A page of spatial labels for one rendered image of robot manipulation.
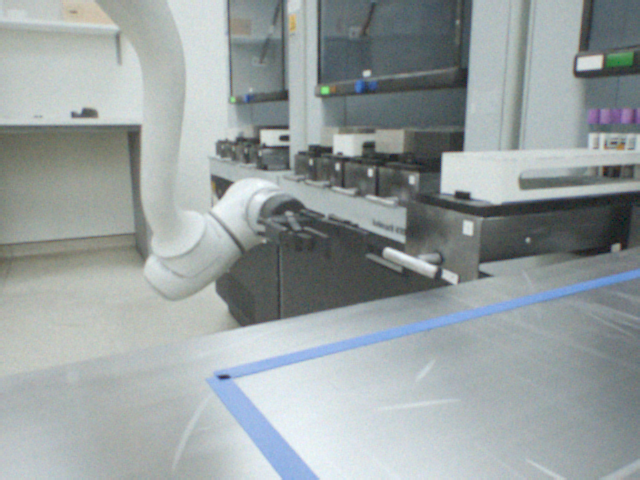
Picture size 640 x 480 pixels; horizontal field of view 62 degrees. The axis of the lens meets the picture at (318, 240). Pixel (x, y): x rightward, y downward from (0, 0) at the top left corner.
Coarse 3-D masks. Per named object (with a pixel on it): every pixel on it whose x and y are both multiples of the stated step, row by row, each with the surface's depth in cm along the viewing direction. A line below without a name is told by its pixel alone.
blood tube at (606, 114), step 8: (608, 112) 72; (600, 120) 73; (608, 120) 73; (608, 128) 73; (600, 136) 74; (608, 136) 73; (600, 144) 74; (608, 144) 73; (600, 168) 74; (608, 168) 74
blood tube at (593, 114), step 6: (588, 114) 75; (594, 114) 74; (600, 114) 74; (588, 120) 75; (594, 120) 74; (594, 126) 74; (588, 132) 75; (594, 132) 75; (588, 138) 75; (594, 138) 75; (588, 144) 76; (594, 144) 75; (588, 168) 76; (594, 168) 76; (588, 174) 76; (594, 174) 76
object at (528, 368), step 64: (320, 320) 24; (384, 320) 24; (448, 320) 24; (512, 320) 24; (576, 320) 24; (0, 384) 18; (64, 384) 18; (128, 384) 18; (192, 384) 18; (256, 384) 18; (320, 384) 18; (384, 384) 18; (448, 384) 18; (512, 384) 18; (576, 384) 18; (0, 448) 15; (64, 448) 15; (128, 448) 15; (192, 448) 15; (256, 448) 15; (320, 448) 15; (384, 448) 15; (448, 448) 15; (512, 448) 15; (576, 448) 15
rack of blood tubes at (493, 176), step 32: (448, 160) 65; (480, 160) 60; (512, 160) 58; (544, 160) 60; (576, 160) 62; (608, 160) 64; (448, 192) 65; (480, 192) 60; (512, 192) 59; (544, 192) 61; (576, 192) 63; (608, 192) 66
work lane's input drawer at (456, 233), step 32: (416, 224) 66; (448, 224) 60; (480, 224) 55; (512, 224) 57; (544, 224) 59; (576, 224) 62; (608, 224) 64; (384, 256) 65; (416, 256) 61; (448, 256) 61; (480, 256) 56; (512, 256) 58
